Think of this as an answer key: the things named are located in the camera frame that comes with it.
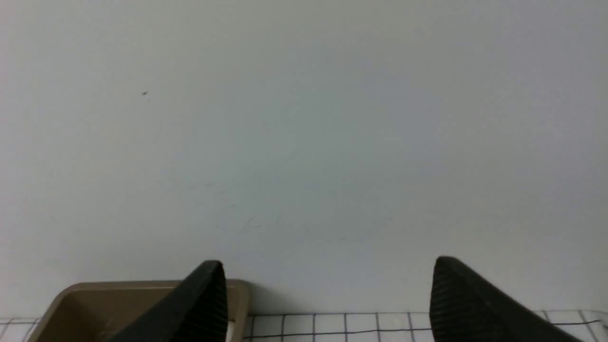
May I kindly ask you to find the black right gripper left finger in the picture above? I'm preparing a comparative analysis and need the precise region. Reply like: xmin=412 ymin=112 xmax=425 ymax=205
xmin=109 ymin=260 xmax=228 ymax=342

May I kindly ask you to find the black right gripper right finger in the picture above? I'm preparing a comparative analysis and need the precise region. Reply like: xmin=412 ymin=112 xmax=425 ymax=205
xmin=429 ymin=256 xmax=576 ymax=342

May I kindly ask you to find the grey-brown plastic bin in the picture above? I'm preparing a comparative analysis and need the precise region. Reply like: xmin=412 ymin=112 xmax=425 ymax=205
xmin=25 ymin=279 xmax=251 ymax=342

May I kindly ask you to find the white grid-pattern tablecloth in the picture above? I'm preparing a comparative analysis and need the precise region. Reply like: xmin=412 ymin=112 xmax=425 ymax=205
xmin=0 ymin=310 xmax=608 ymax=342

